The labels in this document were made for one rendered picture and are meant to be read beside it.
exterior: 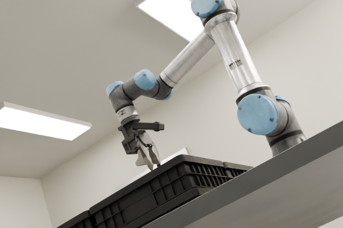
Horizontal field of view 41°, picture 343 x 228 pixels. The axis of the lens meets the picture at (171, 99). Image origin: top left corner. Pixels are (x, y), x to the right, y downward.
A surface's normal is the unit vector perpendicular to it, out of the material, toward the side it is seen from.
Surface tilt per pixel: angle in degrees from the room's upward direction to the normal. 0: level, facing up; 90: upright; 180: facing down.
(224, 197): 90
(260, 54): 90
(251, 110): 100
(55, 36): 180
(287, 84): 90
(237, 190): 90
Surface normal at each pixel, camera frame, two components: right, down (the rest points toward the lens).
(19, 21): 0.36, 0.84
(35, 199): 0.79, -0.51
